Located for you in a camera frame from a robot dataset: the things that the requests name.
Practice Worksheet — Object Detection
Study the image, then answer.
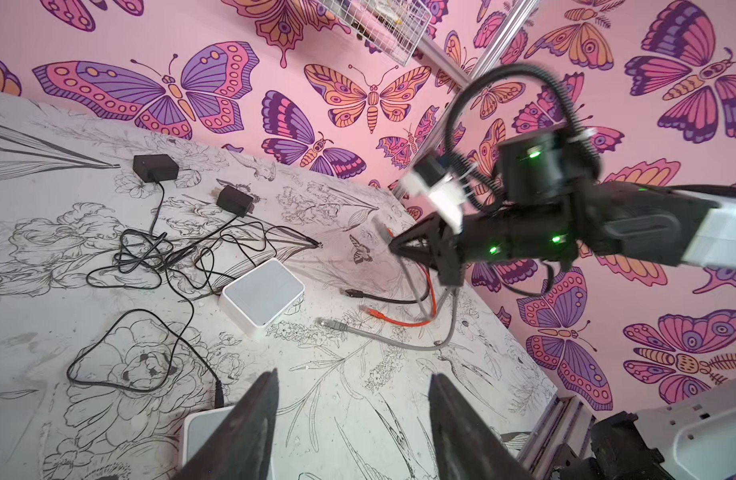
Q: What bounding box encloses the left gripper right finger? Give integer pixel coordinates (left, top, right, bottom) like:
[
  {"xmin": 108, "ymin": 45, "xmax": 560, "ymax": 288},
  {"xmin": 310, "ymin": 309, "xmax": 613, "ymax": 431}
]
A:
[{"xmin": 428, "ymin": 374, "xmax": 531, "ymax": 480}]

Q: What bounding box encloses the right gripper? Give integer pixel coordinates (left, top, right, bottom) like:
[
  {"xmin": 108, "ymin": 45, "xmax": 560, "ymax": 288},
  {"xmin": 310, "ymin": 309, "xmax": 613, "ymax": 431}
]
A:
[{"xmin": 388, "ymin": 128, "xmax": 590, "ymax": 286}]

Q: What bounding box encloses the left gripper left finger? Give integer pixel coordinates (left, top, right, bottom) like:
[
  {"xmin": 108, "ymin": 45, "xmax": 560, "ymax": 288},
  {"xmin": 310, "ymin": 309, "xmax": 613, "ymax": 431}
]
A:
[{"xmin": 172, "ymin": 368, "xmax": 280, "ymax": 480}]

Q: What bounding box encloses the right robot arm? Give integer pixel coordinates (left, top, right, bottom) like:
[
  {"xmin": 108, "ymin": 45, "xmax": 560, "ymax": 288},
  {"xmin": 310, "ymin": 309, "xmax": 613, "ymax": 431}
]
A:
[{"xmin": 389, "ymin": 125, "xmax": 736, "ymax": 479}]

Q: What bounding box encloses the black power adapter near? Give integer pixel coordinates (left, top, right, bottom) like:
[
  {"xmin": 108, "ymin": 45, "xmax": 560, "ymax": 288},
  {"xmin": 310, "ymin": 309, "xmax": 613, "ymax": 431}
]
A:
[{"xmin": 216, "ymin": 185, "xmax": 255, "ymax": 217}]

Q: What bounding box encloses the black power adapter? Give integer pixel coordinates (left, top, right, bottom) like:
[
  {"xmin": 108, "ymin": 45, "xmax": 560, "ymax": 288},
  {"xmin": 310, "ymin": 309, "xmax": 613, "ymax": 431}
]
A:
[
  {"xmin": 132, "ymin": 154, "xmax": 179, "ymax": 183},
  {"xmin": 216, "ymin": 185, "xmax": 255, "ymax": 217}
]

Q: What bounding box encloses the black power adapter far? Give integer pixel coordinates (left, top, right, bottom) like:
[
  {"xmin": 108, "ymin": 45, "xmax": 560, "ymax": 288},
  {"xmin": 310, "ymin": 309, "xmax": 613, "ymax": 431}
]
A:
[{"xmin": 132, "ymin": 154, "xmax": 179, "ymax": 183}]

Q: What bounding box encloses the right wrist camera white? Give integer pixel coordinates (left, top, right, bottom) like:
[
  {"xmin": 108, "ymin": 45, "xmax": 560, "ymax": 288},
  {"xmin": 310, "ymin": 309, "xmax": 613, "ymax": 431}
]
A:
[{"xmin": 398, "ymin": 150, "xmax": 467, "ymax": 234}]

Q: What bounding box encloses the black ethernet cable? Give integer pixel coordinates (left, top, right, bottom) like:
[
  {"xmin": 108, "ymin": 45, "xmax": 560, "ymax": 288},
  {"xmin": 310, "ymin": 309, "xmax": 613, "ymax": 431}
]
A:
[{"xmin": 342, "ymin": 263, "xmax": 432, "ymax": 306}]

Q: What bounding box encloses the red ethernet cable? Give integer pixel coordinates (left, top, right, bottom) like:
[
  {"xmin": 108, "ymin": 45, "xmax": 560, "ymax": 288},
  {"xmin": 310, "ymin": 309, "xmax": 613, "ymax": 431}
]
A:
[{"xmin": 361, "ymin": 227, "xmax": 438, "ymax": 329}]

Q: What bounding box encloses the grey ethernet cable lower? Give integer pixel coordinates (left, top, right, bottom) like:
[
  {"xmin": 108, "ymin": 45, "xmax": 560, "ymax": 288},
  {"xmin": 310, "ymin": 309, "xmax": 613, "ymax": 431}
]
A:
[{"xmin": 315, "ymin": 287, "xmax": 460, "ymax": 353}]

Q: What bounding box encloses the black adapter cable tangled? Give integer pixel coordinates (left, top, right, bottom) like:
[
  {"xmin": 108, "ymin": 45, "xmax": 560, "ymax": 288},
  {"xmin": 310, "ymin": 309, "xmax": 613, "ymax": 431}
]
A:
[{"xmin": 85, "ymin": 205, "xmax": 322, "ymax": 301}]

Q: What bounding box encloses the white wire basket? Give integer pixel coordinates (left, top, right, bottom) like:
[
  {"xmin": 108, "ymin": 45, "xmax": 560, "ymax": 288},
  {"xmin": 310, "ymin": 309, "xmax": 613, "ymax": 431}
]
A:
[{"xmin": 319, "ymin": 0, "xmax": 433, "ymax": 66}]

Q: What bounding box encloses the aluminium frame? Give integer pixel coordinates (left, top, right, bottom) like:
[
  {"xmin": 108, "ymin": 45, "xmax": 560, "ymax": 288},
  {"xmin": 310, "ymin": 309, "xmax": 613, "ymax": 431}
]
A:
[{"xmin": 391, "ymin": 0, "xmax": 540, "ymax": 199}]

